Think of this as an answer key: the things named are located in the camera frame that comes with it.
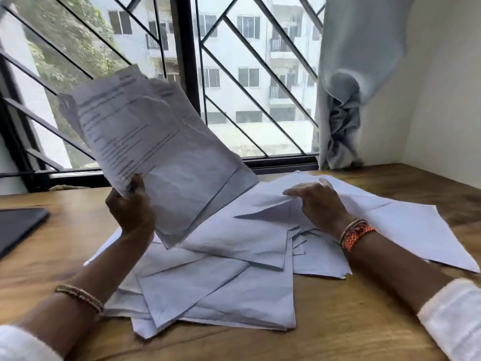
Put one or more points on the black metal window grille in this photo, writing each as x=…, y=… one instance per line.
x=259, y=52

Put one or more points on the person's white sleeve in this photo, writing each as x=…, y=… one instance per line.
x=454, y=319
x=22, y=345

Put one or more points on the person's white left sleeve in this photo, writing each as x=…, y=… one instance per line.
x=22, y=345

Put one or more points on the white paper sheet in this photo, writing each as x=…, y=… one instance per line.
x=270, y=206

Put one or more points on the person's left forearm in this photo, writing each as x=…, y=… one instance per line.
x=94, y=276

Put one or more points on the black window frame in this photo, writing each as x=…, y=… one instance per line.
x=186, y=45

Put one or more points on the person's left hand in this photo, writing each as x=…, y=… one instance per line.
x=129, y=212

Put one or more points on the black tablet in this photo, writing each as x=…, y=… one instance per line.
x=17, y=227

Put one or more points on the person's left thumb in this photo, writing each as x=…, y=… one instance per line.
x=137, y=183

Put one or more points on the person's right hand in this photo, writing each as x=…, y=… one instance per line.
x=321, y=206

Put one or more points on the person's white right sleeve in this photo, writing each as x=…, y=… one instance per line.
x=454, y=319

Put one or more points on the green tree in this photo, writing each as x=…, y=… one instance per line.
x=64, y=37

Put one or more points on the sheaf of printed papers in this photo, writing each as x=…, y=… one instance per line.
x=158, y=146

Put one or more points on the gold bangle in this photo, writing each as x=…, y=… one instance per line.
x=80, y=295

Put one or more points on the white apartment building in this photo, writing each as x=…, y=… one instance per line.
x=240, y=78

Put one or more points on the pile of white papers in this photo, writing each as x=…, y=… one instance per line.
x=225, y=285

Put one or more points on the grey curtain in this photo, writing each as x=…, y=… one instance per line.
x=357, y=71

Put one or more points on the person's right fingers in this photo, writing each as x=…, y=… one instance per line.
x=297, y=190

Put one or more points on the person's right forearm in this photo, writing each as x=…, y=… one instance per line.
x=390, y=265

